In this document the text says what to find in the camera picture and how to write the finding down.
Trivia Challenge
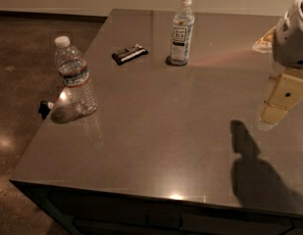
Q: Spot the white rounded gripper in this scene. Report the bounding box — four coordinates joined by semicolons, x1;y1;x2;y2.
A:
260;0;303;125

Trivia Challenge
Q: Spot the clear water bottle red label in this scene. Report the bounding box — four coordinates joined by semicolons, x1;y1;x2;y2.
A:
54;36;98;116

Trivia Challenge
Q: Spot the tall tea bottle white cap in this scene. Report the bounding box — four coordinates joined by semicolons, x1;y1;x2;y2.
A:
170;0;195;66

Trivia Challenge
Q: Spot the black and white flat packet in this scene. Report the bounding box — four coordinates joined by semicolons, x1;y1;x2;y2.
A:
112;44;148;66

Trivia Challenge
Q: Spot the dark cabinet drawer front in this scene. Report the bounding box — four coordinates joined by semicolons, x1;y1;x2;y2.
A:
48;189;303;235

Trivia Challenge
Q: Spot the small black white floor object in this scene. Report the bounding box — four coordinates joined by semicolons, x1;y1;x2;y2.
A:
38;101;54;119

